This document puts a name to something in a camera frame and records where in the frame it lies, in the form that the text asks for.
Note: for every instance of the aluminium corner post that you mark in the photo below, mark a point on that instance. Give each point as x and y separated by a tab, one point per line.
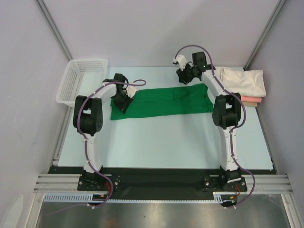
266	32
53	28

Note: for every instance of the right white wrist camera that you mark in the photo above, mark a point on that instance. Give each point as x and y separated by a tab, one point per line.
181	61

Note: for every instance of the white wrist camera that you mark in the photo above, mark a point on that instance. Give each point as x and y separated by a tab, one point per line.
181	61
131	91

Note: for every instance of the aluminium front rail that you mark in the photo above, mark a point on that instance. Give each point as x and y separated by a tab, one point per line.
265	184

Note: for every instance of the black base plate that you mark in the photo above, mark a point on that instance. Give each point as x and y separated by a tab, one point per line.
154	184

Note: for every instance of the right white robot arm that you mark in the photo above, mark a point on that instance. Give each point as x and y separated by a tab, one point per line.
226	114

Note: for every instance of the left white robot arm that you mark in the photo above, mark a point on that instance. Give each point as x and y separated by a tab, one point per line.
88	121

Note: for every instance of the left aluminium corner post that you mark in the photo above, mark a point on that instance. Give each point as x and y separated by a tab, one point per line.
53	28

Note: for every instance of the white slotted cable duct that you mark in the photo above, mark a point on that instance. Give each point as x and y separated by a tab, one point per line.
92	198

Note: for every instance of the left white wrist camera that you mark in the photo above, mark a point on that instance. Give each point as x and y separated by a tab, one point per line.
131	91

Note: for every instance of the right aluminium corner post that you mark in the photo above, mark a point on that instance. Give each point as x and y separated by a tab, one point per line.
266	32

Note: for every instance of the pink folded t shirt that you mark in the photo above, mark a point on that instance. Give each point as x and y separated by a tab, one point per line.
251	99

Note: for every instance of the green t shirt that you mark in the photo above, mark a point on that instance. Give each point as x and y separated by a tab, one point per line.
166	101

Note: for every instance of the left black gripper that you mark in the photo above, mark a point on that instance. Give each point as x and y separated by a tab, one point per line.
123	107

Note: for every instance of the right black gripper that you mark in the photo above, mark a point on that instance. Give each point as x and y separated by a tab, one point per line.
184	74

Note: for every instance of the cream folded t shirt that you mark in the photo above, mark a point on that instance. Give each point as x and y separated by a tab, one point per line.
247	83

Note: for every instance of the white plastic basket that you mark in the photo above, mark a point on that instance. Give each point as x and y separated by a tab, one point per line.
82	76

